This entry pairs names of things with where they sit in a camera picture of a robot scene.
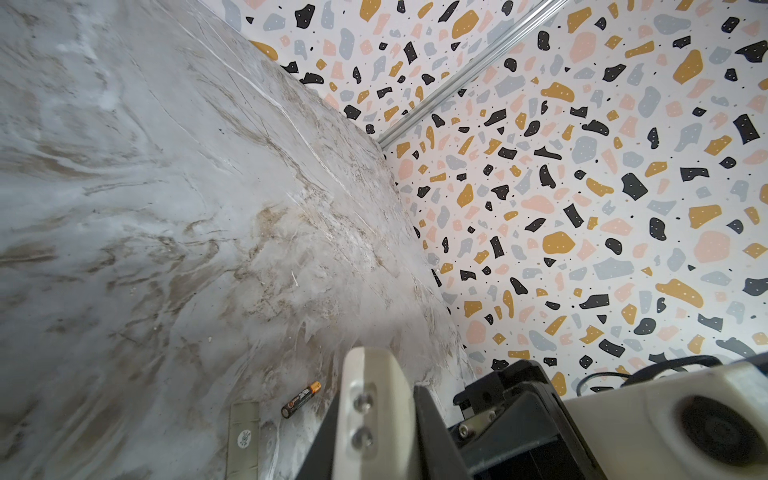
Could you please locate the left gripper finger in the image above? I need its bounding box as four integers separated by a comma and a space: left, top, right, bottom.
332, 347, 420, 480

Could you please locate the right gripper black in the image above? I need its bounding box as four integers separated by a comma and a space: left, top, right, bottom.
449, 360, 606, 479

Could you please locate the AAA battery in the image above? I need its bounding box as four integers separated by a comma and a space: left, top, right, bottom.
281, 381, 322, 419

